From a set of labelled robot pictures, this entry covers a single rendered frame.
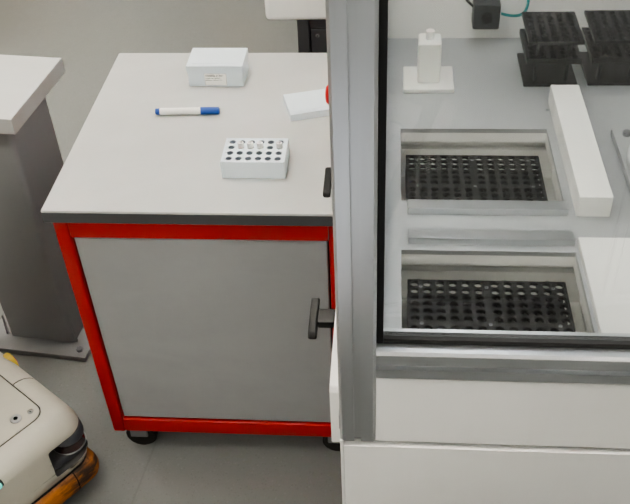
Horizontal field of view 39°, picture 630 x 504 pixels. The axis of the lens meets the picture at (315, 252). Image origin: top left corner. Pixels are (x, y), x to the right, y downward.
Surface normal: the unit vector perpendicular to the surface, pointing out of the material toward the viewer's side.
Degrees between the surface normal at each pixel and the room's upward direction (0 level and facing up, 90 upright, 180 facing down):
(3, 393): 0
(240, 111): 0
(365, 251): 90
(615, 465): 90
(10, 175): 90
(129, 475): 0
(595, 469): 90
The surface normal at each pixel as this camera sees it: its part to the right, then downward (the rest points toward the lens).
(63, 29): -0.04, -0.76
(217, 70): -0.08, 0.65
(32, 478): 0.76, 0.40
